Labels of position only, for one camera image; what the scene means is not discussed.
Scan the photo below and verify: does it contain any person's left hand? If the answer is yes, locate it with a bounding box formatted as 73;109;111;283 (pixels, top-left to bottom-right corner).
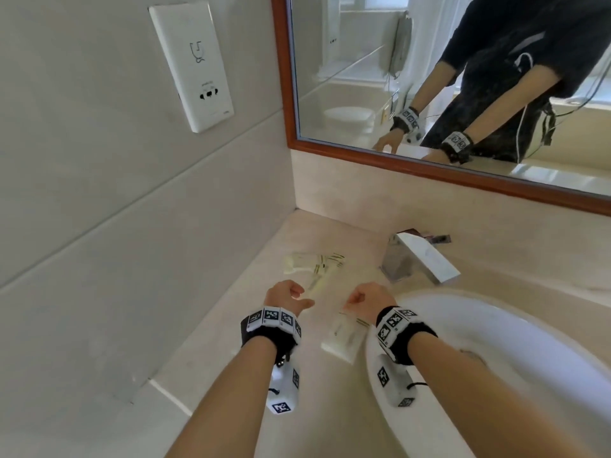
263;279;316;318

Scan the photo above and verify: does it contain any person's right hand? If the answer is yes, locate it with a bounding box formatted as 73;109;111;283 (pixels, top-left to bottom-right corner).
342;281;398;325

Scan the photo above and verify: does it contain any white amenity packet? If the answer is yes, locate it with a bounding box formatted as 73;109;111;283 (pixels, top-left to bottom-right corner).
320;312;373;366

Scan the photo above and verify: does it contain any person's right forearm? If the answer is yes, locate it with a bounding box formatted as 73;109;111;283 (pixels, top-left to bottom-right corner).
408;331;598;458

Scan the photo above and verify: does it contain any person's left forearm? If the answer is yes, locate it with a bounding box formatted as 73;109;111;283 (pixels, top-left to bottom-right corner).
164;336;279;458

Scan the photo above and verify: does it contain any beige marble countertop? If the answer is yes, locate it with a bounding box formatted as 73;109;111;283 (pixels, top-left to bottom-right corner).
148;209;611;458

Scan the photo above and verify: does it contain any white sink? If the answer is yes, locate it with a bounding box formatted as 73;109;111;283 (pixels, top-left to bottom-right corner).
365;288;611;458

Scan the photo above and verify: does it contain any black marker-tagged wristband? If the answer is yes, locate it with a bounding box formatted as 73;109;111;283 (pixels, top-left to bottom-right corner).
240;305;302;363
376;305;438;367

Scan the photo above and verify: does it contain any chrome faucet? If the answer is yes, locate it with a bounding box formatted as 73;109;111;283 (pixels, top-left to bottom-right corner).
379;228;461;286

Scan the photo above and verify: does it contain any wooden framed mirror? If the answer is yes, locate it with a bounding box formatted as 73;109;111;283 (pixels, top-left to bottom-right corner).
270;0;611;218

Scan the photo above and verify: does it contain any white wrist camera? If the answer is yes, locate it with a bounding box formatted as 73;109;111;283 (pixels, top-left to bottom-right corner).
267;362;302;415
374;353;416;408

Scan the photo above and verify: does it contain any white wall socket plate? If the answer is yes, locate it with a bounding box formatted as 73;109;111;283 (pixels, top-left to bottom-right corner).
148;0;235;134

